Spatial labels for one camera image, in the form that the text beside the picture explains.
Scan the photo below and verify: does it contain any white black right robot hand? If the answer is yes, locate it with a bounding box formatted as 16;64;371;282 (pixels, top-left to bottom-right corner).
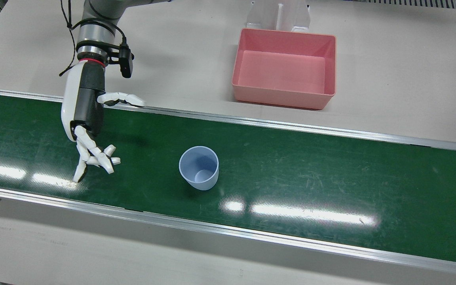
61;60;146;183

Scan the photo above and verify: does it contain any light blue plastic cup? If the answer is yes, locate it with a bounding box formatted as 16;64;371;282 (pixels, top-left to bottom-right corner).
179;146;219;191

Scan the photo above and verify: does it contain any pink plastic box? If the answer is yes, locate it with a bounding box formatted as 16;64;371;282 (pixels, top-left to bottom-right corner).
231;28;337;110

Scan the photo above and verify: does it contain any green conveyor belt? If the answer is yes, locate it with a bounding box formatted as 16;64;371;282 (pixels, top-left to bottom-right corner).
0;87;456;277
0;92;456;266

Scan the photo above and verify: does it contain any white column stand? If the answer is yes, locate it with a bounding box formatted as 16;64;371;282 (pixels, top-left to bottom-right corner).
246;0;312;32

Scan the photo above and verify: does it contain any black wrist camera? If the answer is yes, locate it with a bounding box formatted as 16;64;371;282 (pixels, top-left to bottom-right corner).
107;42;135;79

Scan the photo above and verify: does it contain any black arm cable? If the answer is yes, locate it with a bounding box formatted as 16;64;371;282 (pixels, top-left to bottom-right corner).
59;0;78;78

